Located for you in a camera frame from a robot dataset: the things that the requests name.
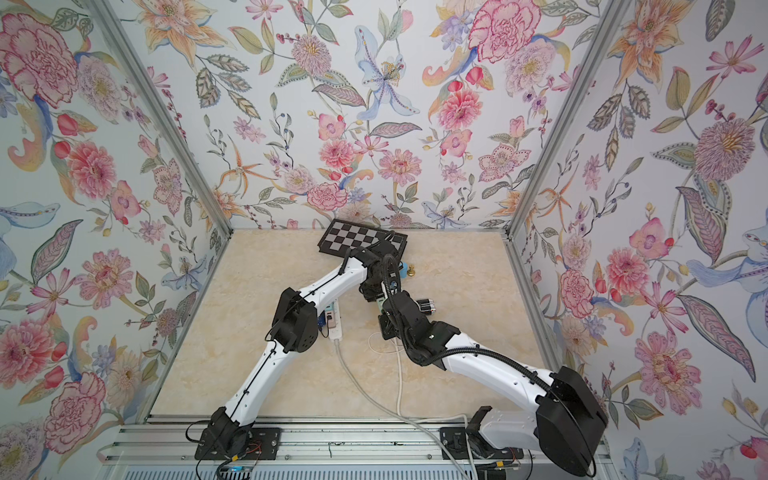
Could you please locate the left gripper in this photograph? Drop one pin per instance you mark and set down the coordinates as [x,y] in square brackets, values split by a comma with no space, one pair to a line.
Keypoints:
[371,296]

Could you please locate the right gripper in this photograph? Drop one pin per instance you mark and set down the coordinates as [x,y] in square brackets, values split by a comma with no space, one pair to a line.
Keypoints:
[387,321]

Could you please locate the black electric shaver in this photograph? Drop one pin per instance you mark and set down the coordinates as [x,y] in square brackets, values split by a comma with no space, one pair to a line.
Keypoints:
[426,306]

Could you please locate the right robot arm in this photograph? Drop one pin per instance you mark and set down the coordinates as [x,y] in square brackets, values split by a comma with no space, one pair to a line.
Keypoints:
[564,420]

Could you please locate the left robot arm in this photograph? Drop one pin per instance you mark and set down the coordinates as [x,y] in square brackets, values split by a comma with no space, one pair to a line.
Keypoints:
[293,331]

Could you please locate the black white chessboard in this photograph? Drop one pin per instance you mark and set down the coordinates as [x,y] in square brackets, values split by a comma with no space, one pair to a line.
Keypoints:
[342,236]

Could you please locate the white power strip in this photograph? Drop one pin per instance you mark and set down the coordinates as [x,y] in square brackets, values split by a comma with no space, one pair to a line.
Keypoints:
[336,334]

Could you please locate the brown charger on white strip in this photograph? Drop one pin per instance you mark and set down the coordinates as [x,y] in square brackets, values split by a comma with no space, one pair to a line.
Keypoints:
[332,320]

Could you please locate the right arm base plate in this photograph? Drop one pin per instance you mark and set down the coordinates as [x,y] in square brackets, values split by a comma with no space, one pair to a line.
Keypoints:
[480,444]

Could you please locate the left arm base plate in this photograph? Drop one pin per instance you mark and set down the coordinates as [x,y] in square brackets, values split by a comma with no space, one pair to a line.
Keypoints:
[244,443]

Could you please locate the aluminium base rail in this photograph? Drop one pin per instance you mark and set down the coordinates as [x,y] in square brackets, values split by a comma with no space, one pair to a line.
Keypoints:
[378,449]

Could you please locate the right aluminium corner post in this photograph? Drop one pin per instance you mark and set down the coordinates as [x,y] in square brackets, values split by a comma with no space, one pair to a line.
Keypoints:
[603,33]

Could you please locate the aluminium corner post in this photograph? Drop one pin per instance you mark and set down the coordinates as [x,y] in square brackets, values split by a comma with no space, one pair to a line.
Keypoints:
[603,33]
[104,17]

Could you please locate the left aluminium corner post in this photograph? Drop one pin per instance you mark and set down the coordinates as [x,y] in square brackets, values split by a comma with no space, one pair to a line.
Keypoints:
[104,17]

